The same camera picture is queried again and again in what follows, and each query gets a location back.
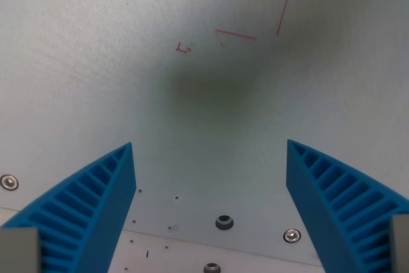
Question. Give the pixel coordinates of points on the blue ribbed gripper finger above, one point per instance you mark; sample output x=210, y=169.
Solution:
x=332, y=209
x=96, y=209

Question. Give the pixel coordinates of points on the silver washer head screw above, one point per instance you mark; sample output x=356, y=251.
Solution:
x=9, y=182
x=292, y=235

